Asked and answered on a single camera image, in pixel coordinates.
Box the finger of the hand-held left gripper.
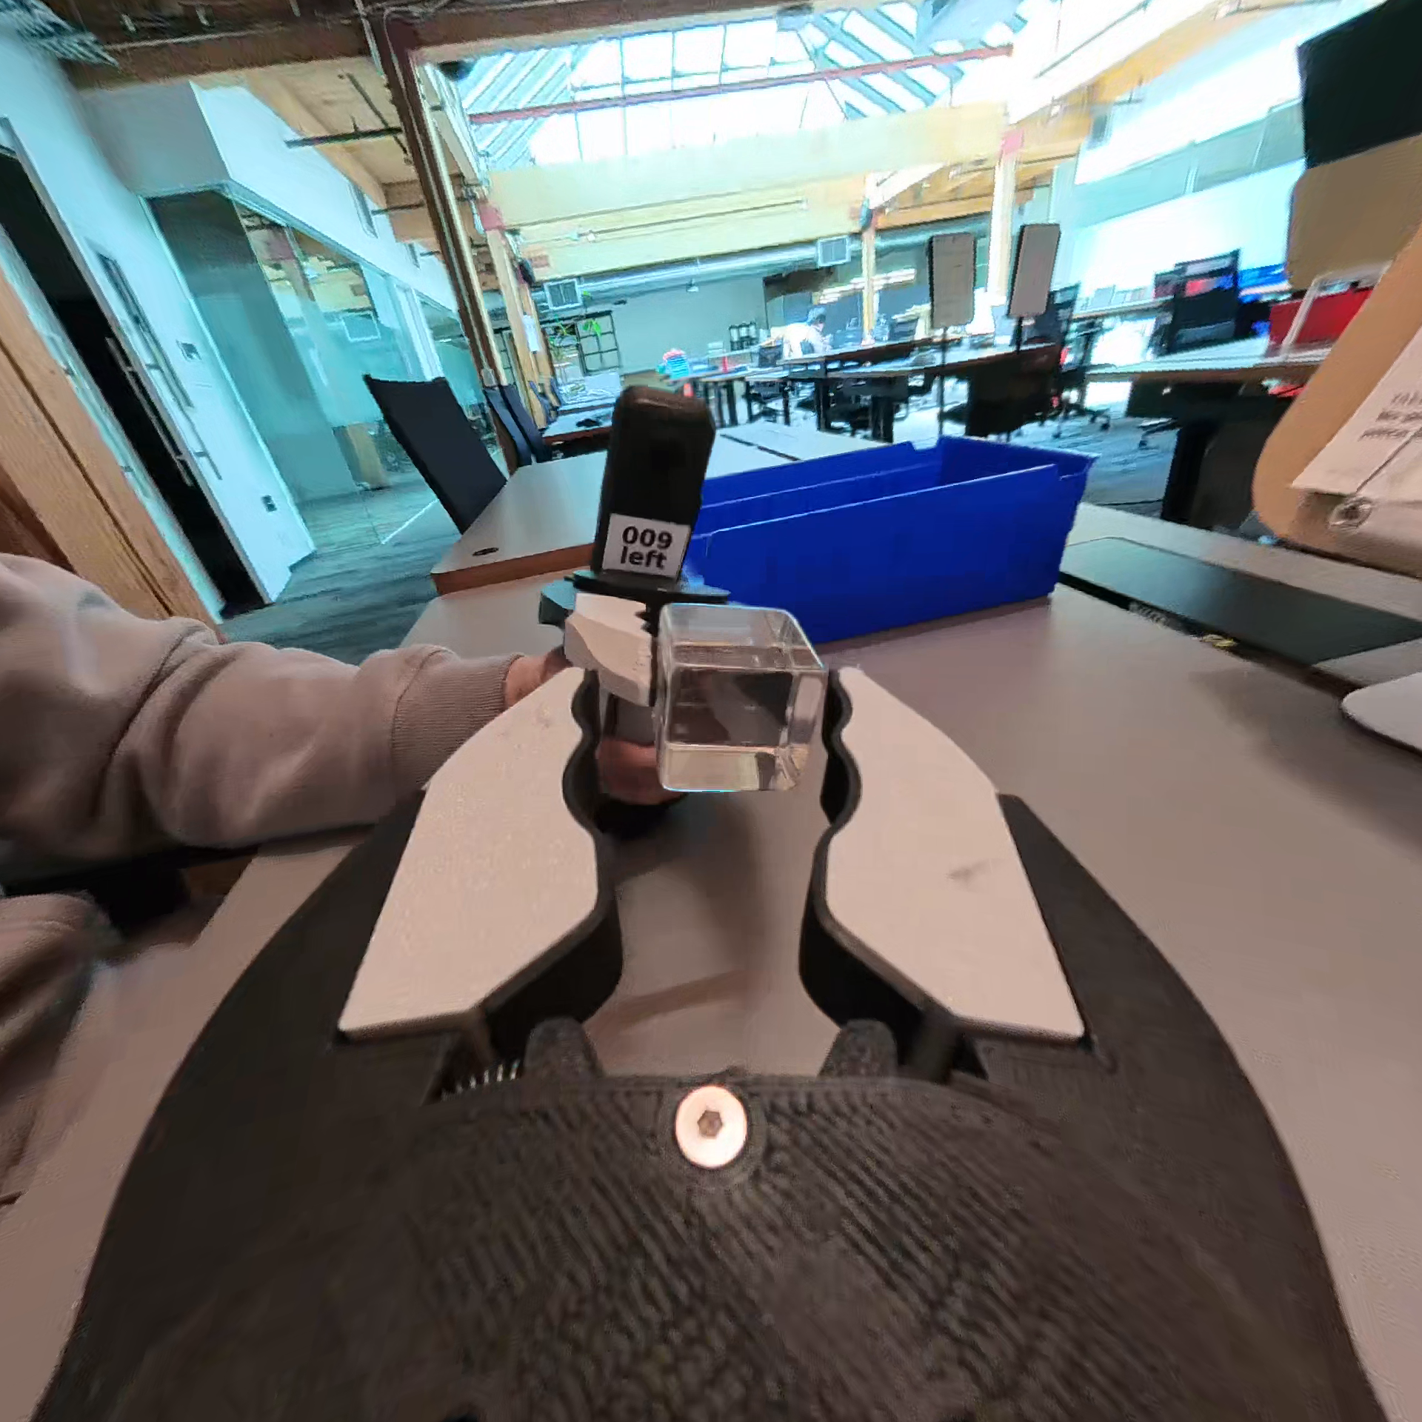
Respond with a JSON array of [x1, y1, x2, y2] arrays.
[[563, 596, 665, 709]]

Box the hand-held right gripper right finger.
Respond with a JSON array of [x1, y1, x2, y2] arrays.
[[796, 664, 1088, 1051]]

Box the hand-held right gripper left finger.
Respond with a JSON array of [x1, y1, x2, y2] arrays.
[[336, 666, 623, 1051]]

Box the clear acrylic cube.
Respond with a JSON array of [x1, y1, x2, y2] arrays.
[[653, 605, 831, 797]]

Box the blue plastic bin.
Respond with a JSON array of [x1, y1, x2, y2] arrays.
[[665, 436, 1098, 648]]

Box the person's left forearm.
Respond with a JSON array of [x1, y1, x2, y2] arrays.
[[0, 553, 526, 884]]

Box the grey desk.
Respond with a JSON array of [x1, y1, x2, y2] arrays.
[[0, 505, 1422, 1422]]

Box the person's left hand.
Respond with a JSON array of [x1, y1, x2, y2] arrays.
[[500, 648, 685, 808]]

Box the wood-edged grey table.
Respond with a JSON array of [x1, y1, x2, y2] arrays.
[[431, 425, 893, 596]]

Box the black office chair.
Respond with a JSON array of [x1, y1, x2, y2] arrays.
[[365, 374, 508, 534], [485, 381, 556, 470]]

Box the standing divider panel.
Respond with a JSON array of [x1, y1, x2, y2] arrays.
[[926, 234, 977, 330], [1003, 225, 1061, 317]]

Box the black flat panel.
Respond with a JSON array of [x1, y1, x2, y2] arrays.
[[1061, 536, 1422, 670]]

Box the person's grey sweater torso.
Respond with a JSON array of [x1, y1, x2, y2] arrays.
[[0, 889, 123, 1205]]

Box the wooden document stand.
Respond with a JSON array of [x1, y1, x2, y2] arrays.
[[1251, 225, 1422, 756]]

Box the wooden door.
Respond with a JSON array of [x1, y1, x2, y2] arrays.
[[0, 268, 215, 626]]

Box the printed instruction sheets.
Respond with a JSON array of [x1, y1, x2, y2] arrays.
[[1290, 328, 1422, 525]]

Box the red plastic bin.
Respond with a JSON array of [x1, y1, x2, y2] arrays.
[[1268, 280, 1374, 351]]

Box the black and tan divider panel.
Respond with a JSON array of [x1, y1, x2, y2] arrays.
[[1286, 0, 1422, 292]]

